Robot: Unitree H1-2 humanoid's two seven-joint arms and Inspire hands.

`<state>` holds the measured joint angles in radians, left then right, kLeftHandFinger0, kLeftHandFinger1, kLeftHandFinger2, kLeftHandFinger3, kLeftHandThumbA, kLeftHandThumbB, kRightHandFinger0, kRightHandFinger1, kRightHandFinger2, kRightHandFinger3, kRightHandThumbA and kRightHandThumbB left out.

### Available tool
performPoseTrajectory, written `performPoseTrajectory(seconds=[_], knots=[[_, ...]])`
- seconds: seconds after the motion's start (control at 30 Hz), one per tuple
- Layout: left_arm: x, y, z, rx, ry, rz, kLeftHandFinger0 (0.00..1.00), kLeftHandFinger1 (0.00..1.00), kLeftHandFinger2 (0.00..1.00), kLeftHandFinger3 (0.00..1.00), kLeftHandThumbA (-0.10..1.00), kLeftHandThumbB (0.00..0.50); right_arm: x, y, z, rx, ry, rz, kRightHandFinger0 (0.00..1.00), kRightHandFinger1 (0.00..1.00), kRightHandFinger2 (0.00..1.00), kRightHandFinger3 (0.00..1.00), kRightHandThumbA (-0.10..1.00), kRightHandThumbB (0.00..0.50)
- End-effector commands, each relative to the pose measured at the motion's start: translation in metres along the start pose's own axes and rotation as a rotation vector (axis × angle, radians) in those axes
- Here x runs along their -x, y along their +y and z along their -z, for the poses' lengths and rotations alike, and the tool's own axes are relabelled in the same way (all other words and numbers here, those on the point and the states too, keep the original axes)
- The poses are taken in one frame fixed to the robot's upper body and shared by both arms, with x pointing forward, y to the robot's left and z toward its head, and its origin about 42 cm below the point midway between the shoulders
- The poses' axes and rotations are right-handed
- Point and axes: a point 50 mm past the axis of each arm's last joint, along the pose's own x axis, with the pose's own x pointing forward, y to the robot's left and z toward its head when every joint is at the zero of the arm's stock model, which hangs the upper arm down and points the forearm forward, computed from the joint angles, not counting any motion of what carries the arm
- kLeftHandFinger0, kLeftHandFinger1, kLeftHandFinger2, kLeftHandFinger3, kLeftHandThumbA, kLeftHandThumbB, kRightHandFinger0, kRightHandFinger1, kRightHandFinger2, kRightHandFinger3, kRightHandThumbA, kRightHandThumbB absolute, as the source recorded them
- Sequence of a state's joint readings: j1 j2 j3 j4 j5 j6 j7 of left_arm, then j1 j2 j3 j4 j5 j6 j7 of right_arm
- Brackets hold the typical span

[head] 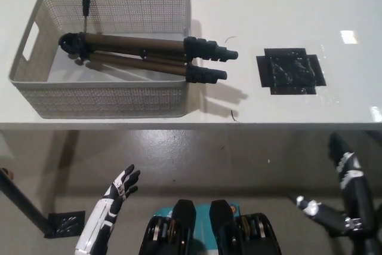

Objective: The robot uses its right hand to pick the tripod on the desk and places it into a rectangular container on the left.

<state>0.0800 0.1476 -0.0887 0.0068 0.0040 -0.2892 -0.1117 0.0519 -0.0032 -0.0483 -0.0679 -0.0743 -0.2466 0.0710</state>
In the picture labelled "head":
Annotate black and silver right hand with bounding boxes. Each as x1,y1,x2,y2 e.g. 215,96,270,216
287,131,382,255

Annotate white and black left hand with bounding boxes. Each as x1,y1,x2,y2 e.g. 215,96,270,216
74,164,141,255

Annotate bronze and black camera tripod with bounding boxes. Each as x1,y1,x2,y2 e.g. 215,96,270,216
58,0,239,85

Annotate black tape patch on desk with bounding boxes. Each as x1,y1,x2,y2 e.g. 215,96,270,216
255,47,327,96

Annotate grey perforated plastic basket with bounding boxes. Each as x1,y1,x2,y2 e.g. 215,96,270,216
7,0,192,119

